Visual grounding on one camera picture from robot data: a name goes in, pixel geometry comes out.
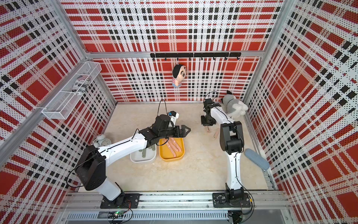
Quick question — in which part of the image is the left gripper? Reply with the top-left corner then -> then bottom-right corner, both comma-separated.
159,125 -> 191,139

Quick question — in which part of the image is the pink fruit knife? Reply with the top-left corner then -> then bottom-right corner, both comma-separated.
167,142 -> 177,158
173,138 -> 182,152
170,138 -> 180,151

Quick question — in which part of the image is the yellow plastic storage box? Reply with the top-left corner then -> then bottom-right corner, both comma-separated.
159,138 -> 185,162

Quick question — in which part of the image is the white plastic storage box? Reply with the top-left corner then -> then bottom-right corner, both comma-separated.
130,145 -> 157,164

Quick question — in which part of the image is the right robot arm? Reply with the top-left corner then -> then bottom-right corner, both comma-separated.
201,99 -> 253,208

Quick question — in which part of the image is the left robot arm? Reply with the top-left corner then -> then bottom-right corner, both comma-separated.
74,112 -> 191,209

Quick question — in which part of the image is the beige folding knife large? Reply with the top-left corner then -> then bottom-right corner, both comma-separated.
213,128 -> 220,139

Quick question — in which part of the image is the grey white plush toy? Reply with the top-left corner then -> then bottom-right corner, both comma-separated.
221,91 -> 249,119

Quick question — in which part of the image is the cartoon boy doll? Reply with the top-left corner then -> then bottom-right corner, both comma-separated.
172,64 -> 186,88

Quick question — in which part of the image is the blue oval pad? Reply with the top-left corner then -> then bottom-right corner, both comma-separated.
244,148 -> 270,170

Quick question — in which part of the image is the white alarm clock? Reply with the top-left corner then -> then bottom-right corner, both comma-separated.
92,134 -> 112,148

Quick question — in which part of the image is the green circuit board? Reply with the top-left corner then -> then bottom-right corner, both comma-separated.
108,211 -> 125,219

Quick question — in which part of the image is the striped can in basket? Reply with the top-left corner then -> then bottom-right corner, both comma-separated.
72,75 -> 90,95

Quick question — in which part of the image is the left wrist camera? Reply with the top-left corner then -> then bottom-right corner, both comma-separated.
167,111 -> 179,126

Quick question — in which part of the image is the black hook rail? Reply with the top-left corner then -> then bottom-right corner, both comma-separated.
150,52 -> 242,59

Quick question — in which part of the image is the clear wire wall basket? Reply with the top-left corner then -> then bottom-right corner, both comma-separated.
42,61 -> 102,120

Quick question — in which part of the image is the metal base rail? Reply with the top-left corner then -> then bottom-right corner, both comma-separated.
55,190 -> 294,224

